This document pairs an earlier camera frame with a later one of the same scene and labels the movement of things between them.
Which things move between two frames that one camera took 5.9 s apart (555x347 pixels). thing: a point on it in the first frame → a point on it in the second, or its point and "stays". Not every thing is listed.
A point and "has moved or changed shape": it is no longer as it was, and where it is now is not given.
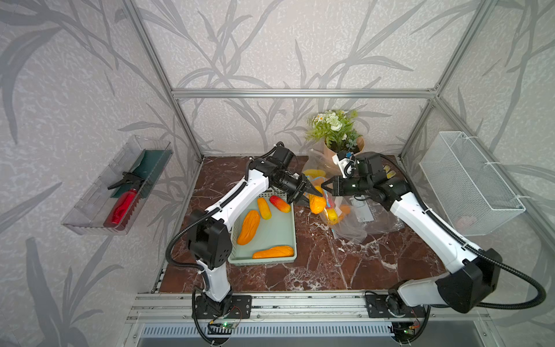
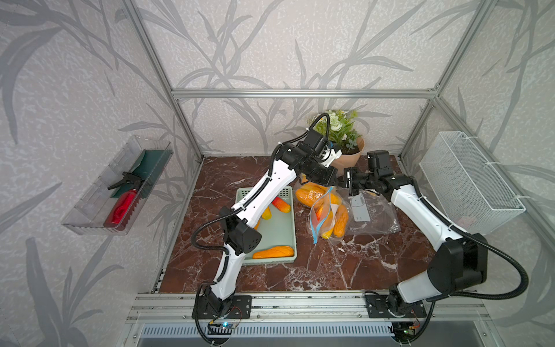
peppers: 317,202 → 341,221
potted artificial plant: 335,129 stays
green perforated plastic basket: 279,230 stays
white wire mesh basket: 471,195 stays
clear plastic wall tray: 113,205 stays
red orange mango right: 280,204 stays
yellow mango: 332,216 has moved or changed shape
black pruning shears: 129,178 stays
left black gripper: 302,186 → 331,171
